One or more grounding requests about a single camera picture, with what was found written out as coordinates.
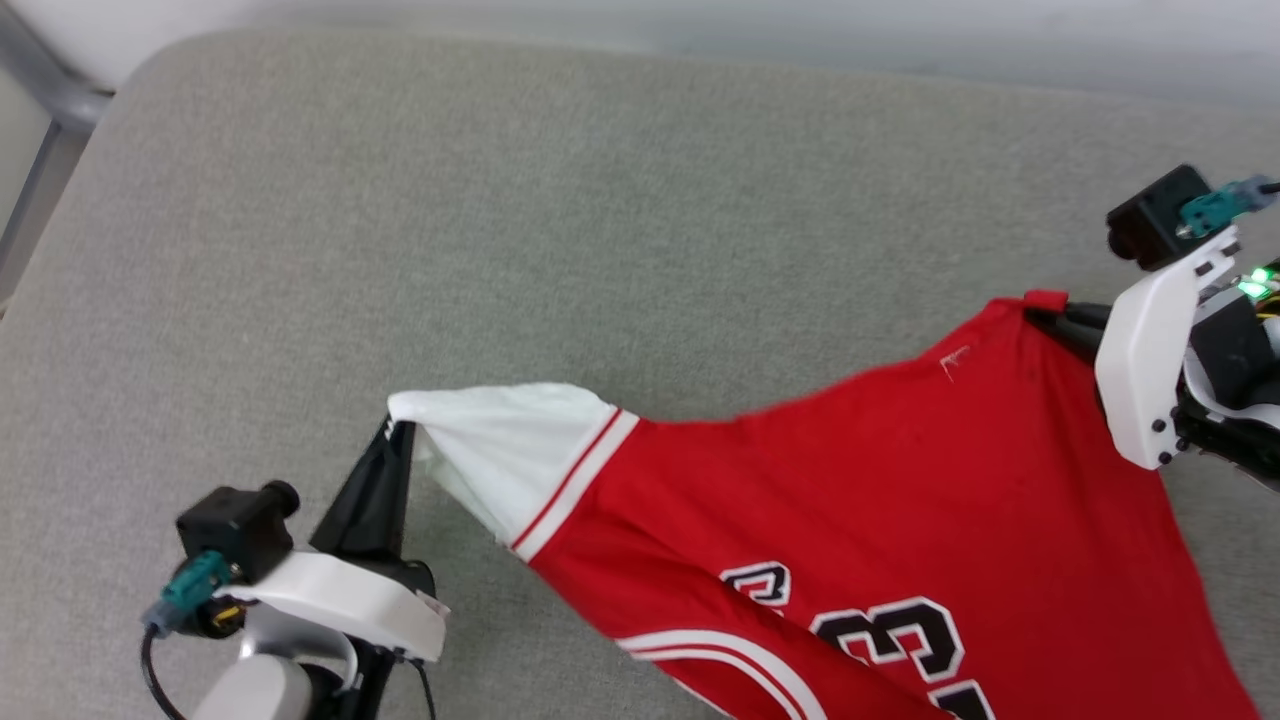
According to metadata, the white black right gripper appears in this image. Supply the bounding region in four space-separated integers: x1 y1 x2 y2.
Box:
1027 227 1280 472

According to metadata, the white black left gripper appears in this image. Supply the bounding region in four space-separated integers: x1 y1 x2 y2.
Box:
213 419 452 665

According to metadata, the red white basketball jersey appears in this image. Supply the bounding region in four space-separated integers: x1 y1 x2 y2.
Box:
387 288 1266 720

